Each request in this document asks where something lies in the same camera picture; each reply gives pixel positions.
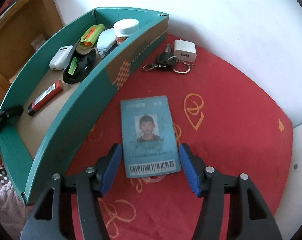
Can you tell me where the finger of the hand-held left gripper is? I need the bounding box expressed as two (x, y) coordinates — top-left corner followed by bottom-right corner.
(0, 104), (24, 121)

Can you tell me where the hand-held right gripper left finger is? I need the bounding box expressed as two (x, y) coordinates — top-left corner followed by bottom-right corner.
(20, 143), (123, 240)

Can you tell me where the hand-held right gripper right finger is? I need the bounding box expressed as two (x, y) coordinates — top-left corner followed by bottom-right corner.
(178, 143), (283, 240)

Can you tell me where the blue photo id card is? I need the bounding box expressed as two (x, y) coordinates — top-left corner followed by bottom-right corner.
(120, 95), (182, 183)

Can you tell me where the red lighter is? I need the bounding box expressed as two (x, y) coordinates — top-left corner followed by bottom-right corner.
(27, 80), (64, 117)

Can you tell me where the teal cardboard box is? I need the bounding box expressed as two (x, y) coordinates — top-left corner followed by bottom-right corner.
(0, 7), (169, 205)

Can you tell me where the white earbuds case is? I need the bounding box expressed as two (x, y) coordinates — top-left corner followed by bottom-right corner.
(49, 45), (74, 70)

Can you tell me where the black case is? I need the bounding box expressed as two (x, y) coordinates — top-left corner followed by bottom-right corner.
(62, 41), (97, 83)

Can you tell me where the green utility knife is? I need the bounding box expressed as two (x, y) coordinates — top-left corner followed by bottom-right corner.
(80, 24), (105, 49)

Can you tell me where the grey-blue correction tape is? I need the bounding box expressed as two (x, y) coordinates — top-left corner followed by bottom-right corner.
(97, 28), (119, 59)

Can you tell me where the white lidded jar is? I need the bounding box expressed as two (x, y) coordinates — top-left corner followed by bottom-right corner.
(113, 19), (140, 47)

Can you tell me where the clear plastic bag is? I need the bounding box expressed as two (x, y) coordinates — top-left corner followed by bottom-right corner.
(31, 34), (47, 50)

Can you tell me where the red blanket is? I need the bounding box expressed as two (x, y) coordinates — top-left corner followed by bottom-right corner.
(66, 34), (293, 240)

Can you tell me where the pink fuzzy cloth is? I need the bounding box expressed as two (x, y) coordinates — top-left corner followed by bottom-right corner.
(0, 177), (32, 240)

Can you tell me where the wooden shelf cabinet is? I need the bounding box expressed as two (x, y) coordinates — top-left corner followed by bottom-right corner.
(0, 0), (65, 98)

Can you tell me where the wooden headboard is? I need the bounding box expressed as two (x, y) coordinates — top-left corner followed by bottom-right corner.
(272, 120), (302, 220)

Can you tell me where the black car key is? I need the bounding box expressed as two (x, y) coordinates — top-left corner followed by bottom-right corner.
(157, 44), (179, 71)

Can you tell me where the white usb charger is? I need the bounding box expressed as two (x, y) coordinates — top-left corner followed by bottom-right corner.
(173, 39), (197, 63)

